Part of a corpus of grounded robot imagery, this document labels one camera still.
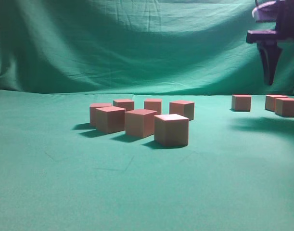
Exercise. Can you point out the green cloth backdrop and cover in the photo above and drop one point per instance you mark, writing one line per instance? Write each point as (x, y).
(57, 173)

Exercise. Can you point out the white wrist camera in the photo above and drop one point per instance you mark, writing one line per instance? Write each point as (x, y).
(265, 12)

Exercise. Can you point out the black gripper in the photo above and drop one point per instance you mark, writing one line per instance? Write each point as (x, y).
(283, 30)

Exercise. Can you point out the pink cube column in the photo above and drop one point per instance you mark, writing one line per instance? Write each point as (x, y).
(241, 102)
(171, 130)
(140, 122)
(270, 101)
(127, 104)
(110, 119)
(284, 107)

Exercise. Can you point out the pink cube placed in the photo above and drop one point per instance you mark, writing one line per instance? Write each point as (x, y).
(92, 112)
(153, 104)
(183, 108)

